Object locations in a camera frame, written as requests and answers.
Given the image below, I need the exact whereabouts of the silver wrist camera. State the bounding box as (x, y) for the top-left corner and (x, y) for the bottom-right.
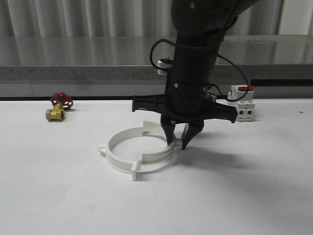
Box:
(157, 57), (173, 75)

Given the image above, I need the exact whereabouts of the white circuit breaker red switch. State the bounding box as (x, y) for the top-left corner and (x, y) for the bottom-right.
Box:
(227, 85), (255, 122)

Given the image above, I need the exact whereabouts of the white half pipe clamp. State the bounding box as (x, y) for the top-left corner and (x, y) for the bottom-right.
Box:
(136, 120), (182, 171)
(98, 127), (143, 181)

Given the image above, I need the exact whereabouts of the white pleated curtain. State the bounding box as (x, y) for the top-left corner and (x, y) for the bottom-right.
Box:
(0, 0), (287, 39)

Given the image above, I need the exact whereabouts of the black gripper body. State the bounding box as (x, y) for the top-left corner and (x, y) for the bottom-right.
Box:
(132, 80), (238, 123)

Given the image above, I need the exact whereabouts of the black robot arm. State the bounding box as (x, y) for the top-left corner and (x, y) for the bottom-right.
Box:
(132, 0), (254, 147)

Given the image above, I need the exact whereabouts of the black cable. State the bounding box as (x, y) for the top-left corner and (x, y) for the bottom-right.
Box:
(150, 39), (252, 101)

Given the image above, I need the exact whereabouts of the grey stone counter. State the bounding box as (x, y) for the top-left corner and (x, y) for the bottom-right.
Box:
(0, 35), (313, 84)

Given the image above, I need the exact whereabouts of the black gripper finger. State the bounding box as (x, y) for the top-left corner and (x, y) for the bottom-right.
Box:
(181, 120), (204, 150)
(160, 115), (175, 144)

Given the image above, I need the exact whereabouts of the brass valve red handwheel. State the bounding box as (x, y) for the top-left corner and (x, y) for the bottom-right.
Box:
(45, 92), (73, 121)

